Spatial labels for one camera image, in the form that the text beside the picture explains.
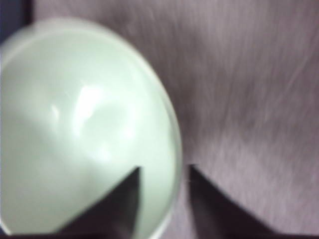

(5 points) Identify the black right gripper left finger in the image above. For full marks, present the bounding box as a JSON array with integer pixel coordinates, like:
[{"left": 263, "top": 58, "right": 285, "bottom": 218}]
[{"left": 35, "top": 167, "right": 142, "bottom": 239}]

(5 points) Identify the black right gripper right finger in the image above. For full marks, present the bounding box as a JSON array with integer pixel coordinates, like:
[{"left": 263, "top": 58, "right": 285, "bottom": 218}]
[{"left": 189, "top": 164, "right": 303, "bottom": 239}]

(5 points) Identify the light green bowl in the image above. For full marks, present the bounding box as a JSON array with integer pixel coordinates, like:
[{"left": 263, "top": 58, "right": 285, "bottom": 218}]
[{"left": 0, "top": 18, "right": 182, "bottom": 237}]

